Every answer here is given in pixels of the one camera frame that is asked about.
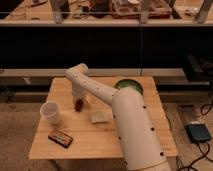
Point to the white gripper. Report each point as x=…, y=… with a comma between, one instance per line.
x=79, y=92

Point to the red chili pepper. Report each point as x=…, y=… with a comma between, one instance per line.
x=79, y=105

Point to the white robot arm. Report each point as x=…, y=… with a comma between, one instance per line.
x=140, y=144

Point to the pale sponge piece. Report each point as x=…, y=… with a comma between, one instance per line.
x=99, y=117

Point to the wooden table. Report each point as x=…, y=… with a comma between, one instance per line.
x=94, y=141

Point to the dark snack packet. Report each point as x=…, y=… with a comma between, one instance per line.
x=60, y=138

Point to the green bowl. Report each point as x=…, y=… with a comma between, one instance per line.
x=129, y=86

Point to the black foot pedal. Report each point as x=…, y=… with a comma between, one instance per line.
x=198, y=133

